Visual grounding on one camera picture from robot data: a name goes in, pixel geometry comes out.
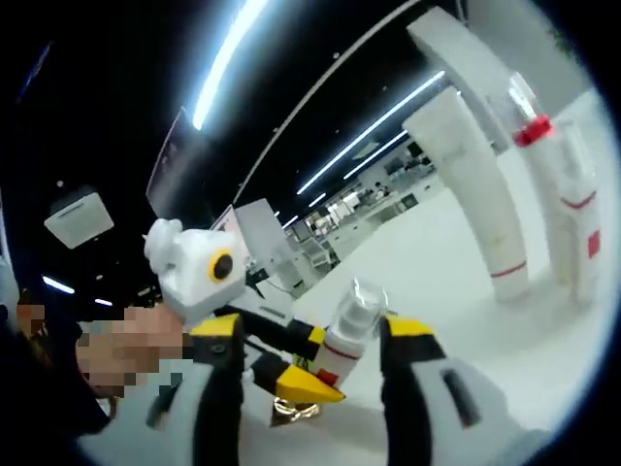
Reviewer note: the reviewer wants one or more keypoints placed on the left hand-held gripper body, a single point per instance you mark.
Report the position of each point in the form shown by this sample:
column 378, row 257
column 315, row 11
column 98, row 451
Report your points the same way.
column 194, row 276

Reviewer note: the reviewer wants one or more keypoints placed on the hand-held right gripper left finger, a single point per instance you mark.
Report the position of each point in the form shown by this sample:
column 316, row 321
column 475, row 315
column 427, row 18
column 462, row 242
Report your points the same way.
column 218, row 388

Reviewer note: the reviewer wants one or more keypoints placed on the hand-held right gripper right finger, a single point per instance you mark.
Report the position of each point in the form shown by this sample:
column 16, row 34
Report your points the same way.
column 412, row 388

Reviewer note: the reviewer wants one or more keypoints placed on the gold skincare sachet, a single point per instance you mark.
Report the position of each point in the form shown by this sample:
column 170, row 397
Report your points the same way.
column 291, row 412

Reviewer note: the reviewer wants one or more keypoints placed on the white skincare tube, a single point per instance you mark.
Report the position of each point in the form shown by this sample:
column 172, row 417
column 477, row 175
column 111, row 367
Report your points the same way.
column 485, row 204

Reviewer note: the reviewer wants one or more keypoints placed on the white office chair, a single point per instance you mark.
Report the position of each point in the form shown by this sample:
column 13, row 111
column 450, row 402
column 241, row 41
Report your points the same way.
column 317, row 255

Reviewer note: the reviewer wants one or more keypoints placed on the ceiling air conditioner unit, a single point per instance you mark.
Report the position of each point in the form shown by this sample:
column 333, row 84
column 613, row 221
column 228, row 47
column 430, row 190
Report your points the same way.
column 77, row 221

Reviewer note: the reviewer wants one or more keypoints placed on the person in dark shirt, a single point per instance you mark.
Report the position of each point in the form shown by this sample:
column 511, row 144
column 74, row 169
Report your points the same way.
column 39, row 388

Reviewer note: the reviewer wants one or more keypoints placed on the long ceiling light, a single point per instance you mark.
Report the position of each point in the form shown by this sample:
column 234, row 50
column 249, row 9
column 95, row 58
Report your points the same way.
column 228, row 63

